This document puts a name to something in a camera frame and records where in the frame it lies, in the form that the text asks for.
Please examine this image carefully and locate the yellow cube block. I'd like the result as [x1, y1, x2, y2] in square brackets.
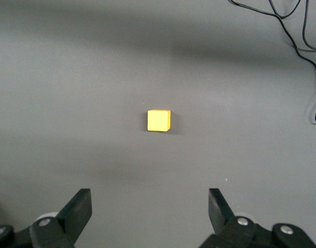
[146, 109, 172, 133]

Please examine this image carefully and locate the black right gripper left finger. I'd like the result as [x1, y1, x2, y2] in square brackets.
[29, 188, 93, 248]

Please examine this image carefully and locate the thin black loose cable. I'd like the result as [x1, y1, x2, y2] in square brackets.
[268, 0, 316, 52]
[229, 0, 316, 125]

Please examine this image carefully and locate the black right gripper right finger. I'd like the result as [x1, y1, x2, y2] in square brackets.
[199, 188, 262, 248]

